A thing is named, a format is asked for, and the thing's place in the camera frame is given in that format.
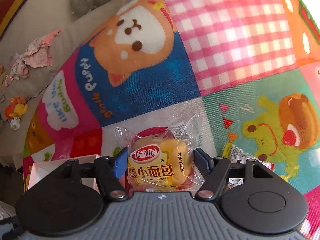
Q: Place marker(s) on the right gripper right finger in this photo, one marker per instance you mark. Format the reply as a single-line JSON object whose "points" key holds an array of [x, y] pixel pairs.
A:
{"points": [[215, 173]]}

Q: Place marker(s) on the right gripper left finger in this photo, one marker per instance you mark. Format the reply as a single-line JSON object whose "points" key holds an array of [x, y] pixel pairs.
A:
{"points": [[108, 173]]}

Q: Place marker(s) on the small bread yellow packet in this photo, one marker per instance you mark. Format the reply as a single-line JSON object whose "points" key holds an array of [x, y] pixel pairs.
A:
{"points": [[162, 159]]}

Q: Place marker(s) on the pink cardboard box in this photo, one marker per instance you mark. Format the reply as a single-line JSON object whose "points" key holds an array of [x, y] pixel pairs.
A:
{"points": [[72, 172]]}

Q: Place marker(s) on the silver snack wrapper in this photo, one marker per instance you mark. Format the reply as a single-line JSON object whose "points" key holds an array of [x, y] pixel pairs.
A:
{"points": [[237, 155]]}

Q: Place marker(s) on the orange yellow plush toy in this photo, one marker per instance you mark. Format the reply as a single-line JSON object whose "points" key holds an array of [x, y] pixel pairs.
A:
{"points": [[17, 108]]}

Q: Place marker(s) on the colourful cartoon play mat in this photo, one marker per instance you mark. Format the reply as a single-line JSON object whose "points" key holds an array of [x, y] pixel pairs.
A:
{"points": [[226, 72]]}

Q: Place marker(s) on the pink crumpled cloth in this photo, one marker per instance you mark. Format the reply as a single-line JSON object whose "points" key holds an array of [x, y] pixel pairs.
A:
{"points": [[35, 56]]}

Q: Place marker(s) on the framed picture on wall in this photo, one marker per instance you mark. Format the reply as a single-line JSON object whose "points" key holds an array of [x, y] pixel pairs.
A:
{"points": [[9, 9]]}

